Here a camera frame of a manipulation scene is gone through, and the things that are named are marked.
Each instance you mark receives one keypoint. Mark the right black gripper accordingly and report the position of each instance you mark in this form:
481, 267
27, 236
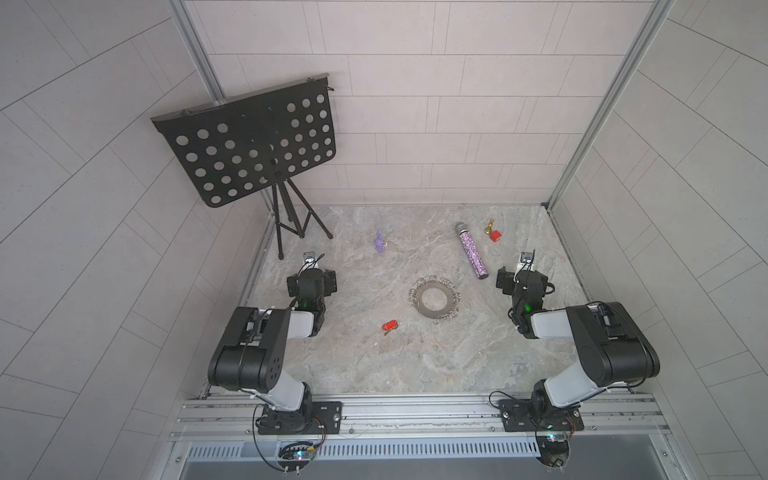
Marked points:
509, 280

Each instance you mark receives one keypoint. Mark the left circuit board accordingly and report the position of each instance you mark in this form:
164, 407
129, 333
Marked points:
300, 451

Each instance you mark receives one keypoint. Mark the small red key tag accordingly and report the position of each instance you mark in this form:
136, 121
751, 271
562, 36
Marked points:
389, 326

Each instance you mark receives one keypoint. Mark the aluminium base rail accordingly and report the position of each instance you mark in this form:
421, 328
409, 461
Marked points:
390, 416

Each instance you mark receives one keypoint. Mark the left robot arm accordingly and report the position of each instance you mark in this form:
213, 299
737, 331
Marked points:
252, 350

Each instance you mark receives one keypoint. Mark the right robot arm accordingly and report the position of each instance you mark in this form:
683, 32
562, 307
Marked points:
611, 352

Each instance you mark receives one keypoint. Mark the black perforated music stand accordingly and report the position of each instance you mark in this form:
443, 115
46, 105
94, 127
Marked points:
256, 141

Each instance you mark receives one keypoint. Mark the purple glitter microphone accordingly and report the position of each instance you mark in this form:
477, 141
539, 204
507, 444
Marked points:
471, 251

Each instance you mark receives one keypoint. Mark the circuit board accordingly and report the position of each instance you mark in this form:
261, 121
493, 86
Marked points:
553, 453
300, 451

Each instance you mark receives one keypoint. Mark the metal disc with key rings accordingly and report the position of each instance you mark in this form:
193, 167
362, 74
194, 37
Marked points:
435, 298

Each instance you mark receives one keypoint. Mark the right circuit board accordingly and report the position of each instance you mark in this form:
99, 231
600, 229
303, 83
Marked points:
553, 453

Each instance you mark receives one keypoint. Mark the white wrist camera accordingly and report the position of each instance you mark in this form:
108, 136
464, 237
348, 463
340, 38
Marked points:
309, 258
526, 258

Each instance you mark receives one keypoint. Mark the gold chess pawn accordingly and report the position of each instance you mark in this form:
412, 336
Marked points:
489, 226

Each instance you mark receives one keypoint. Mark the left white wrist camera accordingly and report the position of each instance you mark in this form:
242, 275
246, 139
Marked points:
309, 258

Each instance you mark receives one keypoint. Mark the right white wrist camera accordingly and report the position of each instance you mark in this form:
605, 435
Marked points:
526, 258

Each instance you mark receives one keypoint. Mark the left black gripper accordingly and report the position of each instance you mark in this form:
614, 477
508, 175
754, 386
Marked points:
328, 284

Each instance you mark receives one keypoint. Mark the small purple figurine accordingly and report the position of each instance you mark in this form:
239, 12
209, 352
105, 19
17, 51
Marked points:
380, 242

